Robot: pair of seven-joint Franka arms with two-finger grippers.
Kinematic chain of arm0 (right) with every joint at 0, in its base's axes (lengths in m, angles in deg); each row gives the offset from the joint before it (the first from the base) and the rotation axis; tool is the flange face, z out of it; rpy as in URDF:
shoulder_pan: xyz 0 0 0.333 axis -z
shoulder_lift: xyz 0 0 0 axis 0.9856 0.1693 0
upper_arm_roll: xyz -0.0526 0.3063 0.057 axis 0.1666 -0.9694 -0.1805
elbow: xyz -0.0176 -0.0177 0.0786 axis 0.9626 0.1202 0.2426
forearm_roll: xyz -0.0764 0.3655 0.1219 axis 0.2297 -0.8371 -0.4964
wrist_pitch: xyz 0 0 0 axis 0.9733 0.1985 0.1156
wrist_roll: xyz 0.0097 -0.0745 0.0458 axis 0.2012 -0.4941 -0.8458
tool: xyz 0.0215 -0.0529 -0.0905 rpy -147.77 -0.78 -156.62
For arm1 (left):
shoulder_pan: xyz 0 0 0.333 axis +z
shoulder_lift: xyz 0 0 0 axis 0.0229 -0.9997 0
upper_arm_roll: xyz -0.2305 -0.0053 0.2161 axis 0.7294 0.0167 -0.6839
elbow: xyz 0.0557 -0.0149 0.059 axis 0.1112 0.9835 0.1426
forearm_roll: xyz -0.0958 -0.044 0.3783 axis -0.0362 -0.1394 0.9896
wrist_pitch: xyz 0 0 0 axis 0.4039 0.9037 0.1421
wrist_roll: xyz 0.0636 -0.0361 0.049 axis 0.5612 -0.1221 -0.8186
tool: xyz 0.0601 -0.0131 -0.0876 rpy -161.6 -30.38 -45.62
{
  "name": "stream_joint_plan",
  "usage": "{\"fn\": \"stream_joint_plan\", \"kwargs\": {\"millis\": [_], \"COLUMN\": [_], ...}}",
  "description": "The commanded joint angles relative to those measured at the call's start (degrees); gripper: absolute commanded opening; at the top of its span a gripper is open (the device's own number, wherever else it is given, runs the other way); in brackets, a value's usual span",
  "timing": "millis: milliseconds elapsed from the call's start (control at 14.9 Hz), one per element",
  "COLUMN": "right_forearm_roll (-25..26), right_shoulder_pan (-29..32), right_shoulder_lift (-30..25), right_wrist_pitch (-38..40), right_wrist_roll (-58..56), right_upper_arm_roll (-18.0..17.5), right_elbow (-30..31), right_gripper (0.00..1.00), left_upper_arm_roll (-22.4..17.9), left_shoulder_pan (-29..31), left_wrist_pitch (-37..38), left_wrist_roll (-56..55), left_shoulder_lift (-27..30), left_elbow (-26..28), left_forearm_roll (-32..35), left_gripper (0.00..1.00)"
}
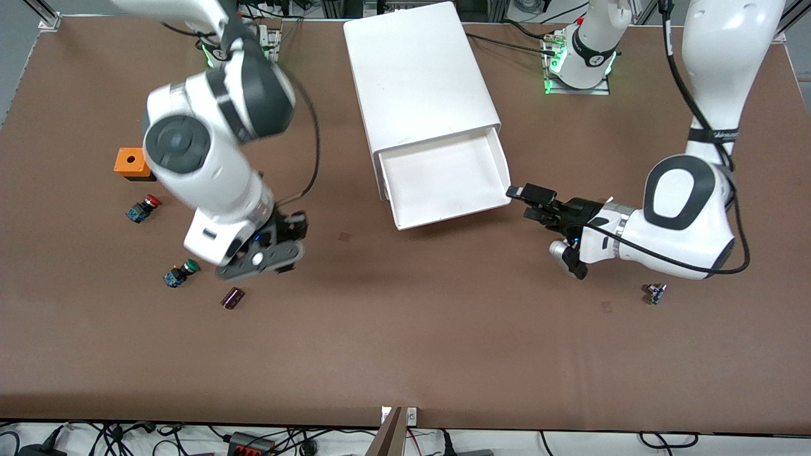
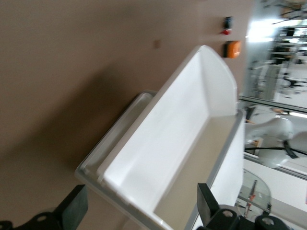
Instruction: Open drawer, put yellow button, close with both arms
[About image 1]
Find white plastic drawer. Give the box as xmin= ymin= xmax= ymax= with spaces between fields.
xmin=378 ymin=127 xmax=513 ymax=231

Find green push button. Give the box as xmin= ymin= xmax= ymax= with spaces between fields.
xmin=163 ymin=258 xmax=201 ymax=289

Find red push button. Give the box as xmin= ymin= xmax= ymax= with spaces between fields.
xmin=125 ymin=194 xmax=163 ymax=224

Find white drawer cabinet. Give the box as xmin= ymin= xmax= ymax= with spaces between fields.
xmin=343 ymin=1 xmax=502 ymax=201

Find orange box with hole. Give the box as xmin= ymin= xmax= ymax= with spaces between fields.
xmin=114 ymin=148 xmax=156 ymax=182

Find black red power strip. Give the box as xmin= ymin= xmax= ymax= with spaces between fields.
xmin=228 ymin=432 xmax=277 ymax=456

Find brown wooden bar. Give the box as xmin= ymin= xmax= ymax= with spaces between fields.
xmin=366 ymin=407 xmax=404 ymax=456

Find black right camera bracket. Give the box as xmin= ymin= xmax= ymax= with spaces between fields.
xmin=215 ymin=212 xmax=306 ymax=281

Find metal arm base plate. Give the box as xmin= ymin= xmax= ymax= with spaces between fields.
xmin=203 ymin=25 xmax=283 ymax=65
xmin=543 ymin=32 xmax=612 ymax=96

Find black table cable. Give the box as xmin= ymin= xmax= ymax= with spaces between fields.
xmin=501 ymin=21 xmax=553 ymax=42
xmin=466 ymin=33 xmax=558 ymax=58

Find black looped cable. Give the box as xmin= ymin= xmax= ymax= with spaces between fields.
xmin=639 ymin=432 xmax=699 ymax=449

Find aluminium frame profile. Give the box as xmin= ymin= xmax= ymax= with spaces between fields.
xmin=25 ymin=0 xmax=63 ymax=31

